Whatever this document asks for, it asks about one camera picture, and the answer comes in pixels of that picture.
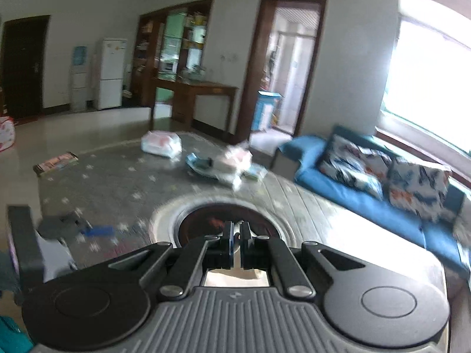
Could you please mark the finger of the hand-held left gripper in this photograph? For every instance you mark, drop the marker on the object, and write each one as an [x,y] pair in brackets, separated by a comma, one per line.
[99,231]

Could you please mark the cream sweatshirt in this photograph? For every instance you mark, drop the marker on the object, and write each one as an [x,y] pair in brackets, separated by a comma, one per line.
[235,278]

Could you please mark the green packet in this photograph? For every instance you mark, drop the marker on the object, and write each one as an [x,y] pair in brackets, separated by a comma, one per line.
[255,172]

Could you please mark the hanging clothes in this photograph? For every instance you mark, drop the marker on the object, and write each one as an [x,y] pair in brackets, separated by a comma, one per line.
[271,60]

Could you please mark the dark wooden desk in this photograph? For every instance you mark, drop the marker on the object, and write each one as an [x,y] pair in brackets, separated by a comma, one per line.
[198,92]

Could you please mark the light blue cabinet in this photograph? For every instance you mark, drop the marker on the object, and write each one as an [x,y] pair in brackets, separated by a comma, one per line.
[266,110]

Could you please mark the large butterfly print pillow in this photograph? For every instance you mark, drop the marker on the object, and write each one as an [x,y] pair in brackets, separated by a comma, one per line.
[419,187]

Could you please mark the white refrigerator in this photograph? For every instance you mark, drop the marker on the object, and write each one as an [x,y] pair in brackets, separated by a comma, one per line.
[110,73]

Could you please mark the wooden shelf cabinet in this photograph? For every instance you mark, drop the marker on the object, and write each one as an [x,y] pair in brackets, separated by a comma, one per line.
[173,36]

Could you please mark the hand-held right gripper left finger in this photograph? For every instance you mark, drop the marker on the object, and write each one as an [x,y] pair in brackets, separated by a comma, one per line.
[229,244]

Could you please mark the white wall socket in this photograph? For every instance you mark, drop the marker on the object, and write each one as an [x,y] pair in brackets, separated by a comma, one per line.
[228,58]

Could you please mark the round built-in table hob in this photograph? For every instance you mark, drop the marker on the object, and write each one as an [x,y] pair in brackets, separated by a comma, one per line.
[206,217]

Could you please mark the pink patterned bag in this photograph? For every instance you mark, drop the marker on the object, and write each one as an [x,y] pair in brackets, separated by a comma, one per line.
[5,134]

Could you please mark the dark wooden door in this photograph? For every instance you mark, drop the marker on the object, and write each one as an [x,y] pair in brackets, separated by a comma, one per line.
[24,66]

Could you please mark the teal packet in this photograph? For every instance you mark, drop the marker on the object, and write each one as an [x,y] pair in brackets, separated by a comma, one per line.
[200,163]

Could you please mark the blue corner sofa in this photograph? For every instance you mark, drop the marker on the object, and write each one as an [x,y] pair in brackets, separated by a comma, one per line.
[331,187]

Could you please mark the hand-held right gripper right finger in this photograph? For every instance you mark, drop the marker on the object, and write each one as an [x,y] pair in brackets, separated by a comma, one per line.
[244,244]

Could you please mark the white water dispenser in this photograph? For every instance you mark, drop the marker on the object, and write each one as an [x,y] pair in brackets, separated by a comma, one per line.
[79,81]

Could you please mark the white plastic bag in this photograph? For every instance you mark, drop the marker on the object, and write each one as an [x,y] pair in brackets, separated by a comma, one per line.
[162,142]

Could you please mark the window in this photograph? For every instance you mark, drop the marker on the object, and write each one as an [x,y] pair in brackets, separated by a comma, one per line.
[434,73]

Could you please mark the brown wooden door frame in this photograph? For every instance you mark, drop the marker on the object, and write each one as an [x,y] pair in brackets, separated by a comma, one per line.
[254,62]

